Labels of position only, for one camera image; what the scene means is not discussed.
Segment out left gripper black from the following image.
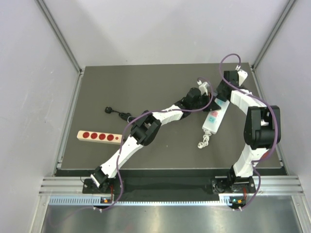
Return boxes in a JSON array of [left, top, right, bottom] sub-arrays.
[[190, 93, 219, 112]]

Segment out white power strip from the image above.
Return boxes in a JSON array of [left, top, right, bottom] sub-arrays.
[[198, 98, 230, 149]]

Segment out red cube plug adapter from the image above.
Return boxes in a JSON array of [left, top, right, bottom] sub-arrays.
[[260, 150, 270, 160]]

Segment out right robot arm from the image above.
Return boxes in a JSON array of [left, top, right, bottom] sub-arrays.
[[211, 70, 281, 194]]

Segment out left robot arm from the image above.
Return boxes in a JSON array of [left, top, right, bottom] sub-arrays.
[[90, 88, 221, 193]]

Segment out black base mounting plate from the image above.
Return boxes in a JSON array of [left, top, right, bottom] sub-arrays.
[[82, 177, 255, 195]]

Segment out wooden power strip red sockets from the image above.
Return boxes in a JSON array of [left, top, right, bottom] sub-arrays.
[[76, 131, 122, 145]]

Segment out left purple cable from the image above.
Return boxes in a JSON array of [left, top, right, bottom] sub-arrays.
[[48, 77, 214, 226]]

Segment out purple cable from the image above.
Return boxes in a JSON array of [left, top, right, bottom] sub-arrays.
[[48, 77, 214, 226], [219, 53, 281, 212]]

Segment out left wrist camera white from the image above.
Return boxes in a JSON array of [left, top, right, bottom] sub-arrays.
[[197, 81, 209, 96]]

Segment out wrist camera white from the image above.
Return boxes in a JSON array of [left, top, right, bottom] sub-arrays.
[[235, 65, 248, 86], [197, 81, 209, 96]]

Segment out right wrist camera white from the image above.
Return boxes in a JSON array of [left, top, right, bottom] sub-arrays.
[[235, 65, 248, 86]]

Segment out black power cable with plug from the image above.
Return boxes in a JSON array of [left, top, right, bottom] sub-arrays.
[[104, 106, 137, 122]]

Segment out white slotted cable duct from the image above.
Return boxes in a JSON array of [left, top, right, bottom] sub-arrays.
[[49, 195, 242, 206]]

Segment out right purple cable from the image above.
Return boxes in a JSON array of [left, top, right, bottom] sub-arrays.
[[219, 53, 281, 212]]

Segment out right aluminium frame post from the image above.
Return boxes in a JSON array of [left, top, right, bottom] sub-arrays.
[[252, 0, 304, 175]]

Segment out aluminium frame post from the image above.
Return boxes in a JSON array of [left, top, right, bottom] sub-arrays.
[[252, 0, 304, 175], [35, 0, 84, 177]]

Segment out left aluminium frame post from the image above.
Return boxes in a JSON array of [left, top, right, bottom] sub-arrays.
[[35, 0, 84, 177]]

